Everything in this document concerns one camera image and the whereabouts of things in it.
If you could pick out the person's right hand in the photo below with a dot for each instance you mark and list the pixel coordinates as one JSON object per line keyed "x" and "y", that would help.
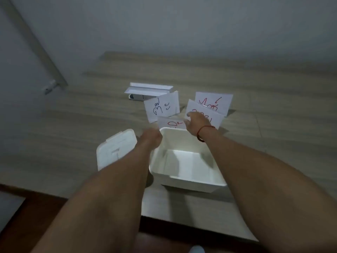
{"x": 199, "y": 120}

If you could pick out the person's left hand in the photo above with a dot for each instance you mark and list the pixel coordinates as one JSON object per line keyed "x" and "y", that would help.
{"x": 149, "y": 137}

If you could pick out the person's right fingers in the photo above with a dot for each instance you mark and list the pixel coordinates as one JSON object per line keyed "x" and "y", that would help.
{"x": 187, "y": 121}

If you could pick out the small white card red writing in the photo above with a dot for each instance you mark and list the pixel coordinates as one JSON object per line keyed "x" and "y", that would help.
{"x": 170, "y": 123}

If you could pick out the white plastic storage box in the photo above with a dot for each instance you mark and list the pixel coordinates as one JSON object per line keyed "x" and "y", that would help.
{"x": 184, "y": 165}

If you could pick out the person's right forearm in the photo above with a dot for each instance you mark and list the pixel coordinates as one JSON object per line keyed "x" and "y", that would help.
{"x": 263, "y": 187}

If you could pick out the person's left forearm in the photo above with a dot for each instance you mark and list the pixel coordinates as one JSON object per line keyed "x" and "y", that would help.
{"x": 105, "y": 197}

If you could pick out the white card with red writing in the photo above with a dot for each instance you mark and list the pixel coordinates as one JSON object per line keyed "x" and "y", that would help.
{"x": 214, "y": 100}
{"x": 212, "y": 116}

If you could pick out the white card with blue writing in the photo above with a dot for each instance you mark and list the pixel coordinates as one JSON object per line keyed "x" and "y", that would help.
{"x": 162, "y": 106}

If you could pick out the open white cardboard box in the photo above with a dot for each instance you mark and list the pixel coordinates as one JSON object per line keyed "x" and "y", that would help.
{"x": 147, "y": 89}

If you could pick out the small white electronic device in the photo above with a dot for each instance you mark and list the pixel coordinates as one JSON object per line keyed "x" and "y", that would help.
{"x": 137, "y": 97}

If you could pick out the white plastic box lid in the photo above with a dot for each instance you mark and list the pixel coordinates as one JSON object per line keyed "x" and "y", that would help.
{"x": 114, "y": 150}

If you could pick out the person's white shoe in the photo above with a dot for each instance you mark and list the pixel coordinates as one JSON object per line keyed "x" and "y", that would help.
{"x": 197, "y": 249}

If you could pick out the white wall fixture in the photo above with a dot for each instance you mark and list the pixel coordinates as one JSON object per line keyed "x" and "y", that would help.
{"x": 50, "y": 87}

